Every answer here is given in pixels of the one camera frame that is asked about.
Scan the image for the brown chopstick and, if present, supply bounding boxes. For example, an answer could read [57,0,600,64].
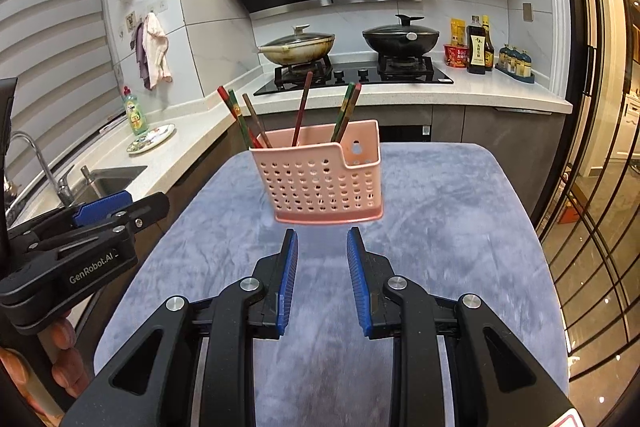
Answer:
[242,93,273,148]

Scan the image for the black gas stove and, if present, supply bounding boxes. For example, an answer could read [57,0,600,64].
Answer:
[253,57,455,96]

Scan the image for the red instant noodle cup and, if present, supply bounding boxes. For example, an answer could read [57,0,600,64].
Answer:
[443,44,471,68]

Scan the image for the black built-in appliance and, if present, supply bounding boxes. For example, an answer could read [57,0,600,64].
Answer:
[377,124,432,142]

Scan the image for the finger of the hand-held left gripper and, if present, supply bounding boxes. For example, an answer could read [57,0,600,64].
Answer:
[30,193,171,258]
[10,190,133,244]

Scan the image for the black wok lid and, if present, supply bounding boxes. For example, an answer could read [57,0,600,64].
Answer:
[364,14,440,39]

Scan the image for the green dish soap bottle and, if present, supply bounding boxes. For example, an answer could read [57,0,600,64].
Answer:
[122,86,150,136]

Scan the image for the red patterned chopstick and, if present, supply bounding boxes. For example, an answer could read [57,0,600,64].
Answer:
[336,82,363,144]

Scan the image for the dark soy sauce bottle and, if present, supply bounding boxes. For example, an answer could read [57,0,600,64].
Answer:
[466,16,488,75]

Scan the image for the dark red chopstick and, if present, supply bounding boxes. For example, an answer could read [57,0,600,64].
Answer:
[291,70,314,148]

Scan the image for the beige wok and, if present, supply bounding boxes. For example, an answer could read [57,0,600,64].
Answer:
[257,36,336,66]

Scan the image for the grey base cabinets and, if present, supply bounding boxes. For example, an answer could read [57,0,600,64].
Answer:
[165,104,568,218]

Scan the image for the black wok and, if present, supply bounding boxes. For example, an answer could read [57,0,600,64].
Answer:
[362,32,441,56]

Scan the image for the person's left hand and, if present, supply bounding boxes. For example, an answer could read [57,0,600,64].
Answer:
[0,314,88,423]

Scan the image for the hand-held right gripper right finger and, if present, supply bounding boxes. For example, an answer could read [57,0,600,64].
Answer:
[346,227,576,427]

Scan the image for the pink white dish cloth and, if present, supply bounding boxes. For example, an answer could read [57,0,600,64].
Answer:
[142,12,173,84]

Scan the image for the chrome faucet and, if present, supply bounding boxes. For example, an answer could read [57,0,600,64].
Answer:
[7,132,76,208]

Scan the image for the green patterned chopstick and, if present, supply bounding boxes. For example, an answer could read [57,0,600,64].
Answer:
[331,82,356,144]
[228,89,263,148]

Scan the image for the yellow capped sauce bottle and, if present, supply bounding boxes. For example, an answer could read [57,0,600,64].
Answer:
[481,15,496,66]

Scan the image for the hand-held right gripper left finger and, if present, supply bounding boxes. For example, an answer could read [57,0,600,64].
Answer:
[70,228,300,427]

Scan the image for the grey plush blanket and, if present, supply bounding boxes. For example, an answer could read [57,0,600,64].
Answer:
[94,142,571,427]

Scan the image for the white window blinds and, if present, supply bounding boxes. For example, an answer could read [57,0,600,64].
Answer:
[0,0,131,188]

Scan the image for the glass wok lid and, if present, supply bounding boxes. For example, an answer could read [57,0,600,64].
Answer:
[264,25,335,50]

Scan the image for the dark spice jar tray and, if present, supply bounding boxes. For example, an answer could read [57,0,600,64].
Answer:
[496,64,536,84]

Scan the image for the patterned plate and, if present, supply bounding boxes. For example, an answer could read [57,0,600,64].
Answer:
[126,123,177,155]

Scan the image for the pink perforated plastic holder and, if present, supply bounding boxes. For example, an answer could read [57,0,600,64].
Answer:
[249,119,386,224]

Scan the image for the purple cloth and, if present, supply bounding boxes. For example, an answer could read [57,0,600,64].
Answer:
[135,22,153,90]

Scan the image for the black framed glass door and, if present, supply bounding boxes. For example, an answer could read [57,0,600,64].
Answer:
[540,0,640,388]

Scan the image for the steel sink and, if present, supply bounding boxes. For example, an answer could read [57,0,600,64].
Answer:
[65,165,148,208]

